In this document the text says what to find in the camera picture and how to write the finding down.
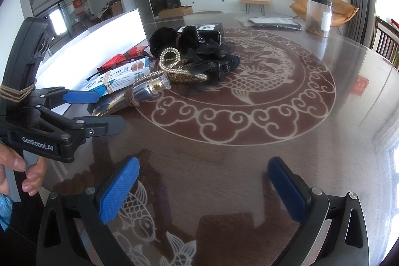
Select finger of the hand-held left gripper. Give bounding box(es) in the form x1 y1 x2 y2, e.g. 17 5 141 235
31 87 100 108
39 106 126 142

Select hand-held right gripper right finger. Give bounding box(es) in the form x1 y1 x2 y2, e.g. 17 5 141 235
267 157 369 266

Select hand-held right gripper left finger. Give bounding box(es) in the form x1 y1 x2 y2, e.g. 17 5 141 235
37 156 140 266

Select blue and white medicine box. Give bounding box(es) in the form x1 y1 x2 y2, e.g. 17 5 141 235
76 57 152 96

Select clear glass perfume bottle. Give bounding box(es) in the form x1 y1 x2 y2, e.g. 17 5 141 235
125 73 172 107

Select white storage box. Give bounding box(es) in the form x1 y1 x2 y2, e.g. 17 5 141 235
31 8 147 92

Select gold braided hair clip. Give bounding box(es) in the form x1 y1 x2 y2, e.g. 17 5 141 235
167 71 206 85

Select pearl hair clip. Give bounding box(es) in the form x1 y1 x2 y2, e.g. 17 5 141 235
133 47 208 86

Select black lace bow hair clip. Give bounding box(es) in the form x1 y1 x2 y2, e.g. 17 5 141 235
184 38 241 89

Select patterned wooden desktop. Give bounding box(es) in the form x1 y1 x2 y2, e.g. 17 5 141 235
40 10 399 266

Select person's left hand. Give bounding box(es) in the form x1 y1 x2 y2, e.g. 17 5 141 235
0 146 47 196

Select dark-framed eyeglasses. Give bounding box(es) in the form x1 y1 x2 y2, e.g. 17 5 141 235
86 65 125 81

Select red foil packet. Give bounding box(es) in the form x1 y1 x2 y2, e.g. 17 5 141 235
97 46 148 72

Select black velvet bow hair clip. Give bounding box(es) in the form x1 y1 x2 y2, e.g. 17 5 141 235
148 27 203 58

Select brown cardboard box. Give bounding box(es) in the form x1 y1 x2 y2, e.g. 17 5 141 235
158 5 193 19

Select black cardboard box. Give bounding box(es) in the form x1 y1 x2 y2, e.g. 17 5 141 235
176 23 224 45

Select black item in plastic bag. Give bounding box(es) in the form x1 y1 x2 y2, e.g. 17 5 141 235
238 16 303 32

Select white television cabinet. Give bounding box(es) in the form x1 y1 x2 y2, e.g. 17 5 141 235
180 0 300 17

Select clear plastic jar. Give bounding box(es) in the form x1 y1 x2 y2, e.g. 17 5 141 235
305 0 333 37

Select dark wooden chair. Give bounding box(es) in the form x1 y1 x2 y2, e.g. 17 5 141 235
372 16 399 67

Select orange lounge chair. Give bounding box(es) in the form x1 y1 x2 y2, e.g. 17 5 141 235
330 0 359 28
290 0 309 19

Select orange bench with black legs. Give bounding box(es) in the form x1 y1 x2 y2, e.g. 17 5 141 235
239 0 271 16

